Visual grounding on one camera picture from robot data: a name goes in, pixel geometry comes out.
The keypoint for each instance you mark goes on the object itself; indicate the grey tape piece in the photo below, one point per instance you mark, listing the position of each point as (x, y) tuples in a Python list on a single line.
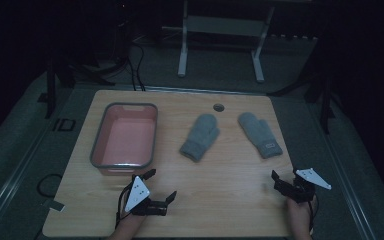
[(55, 205)]

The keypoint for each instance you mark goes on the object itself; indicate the pink basin with grey rim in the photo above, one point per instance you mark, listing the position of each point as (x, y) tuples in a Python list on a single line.
[(126, 140)]

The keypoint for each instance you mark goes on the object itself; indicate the grey mitten with label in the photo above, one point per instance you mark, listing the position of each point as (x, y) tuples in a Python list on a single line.
[(258, 133)]

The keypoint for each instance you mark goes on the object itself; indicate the person's right hand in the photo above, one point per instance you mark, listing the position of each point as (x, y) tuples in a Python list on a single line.
[(298, 209)]

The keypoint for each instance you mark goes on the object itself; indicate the black tripod stand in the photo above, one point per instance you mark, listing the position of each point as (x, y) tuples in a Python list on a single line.
[(326, 110), (50, 95)]

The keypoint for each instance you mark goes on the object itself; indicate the plain grey mitten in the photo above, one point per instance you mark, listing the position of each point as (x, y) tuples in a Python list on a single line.
[(200, 136)]

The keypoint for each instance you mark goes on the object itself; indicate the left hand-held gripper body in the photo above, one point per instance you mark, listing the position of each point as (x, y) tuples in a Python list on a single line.
[(137, 194)]

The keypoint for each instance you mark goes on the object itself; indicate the black square floor bracket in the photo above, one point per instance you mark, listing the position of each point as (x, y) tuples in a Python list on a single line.
[(54, 125)]

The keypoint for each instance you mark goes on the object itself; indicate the white metal stand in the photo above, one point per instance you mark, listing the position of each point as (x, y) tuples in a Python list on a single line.
[(223, 26)]

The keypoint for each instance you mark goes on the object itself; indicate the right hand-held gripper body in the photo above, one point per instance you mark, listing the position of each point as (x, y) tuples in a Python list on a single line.
[(300, 191)]

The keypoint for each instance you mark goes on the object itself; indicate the person's left hand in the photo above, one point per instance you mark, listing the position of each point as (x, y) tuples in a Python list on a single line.
[(134, 221)]

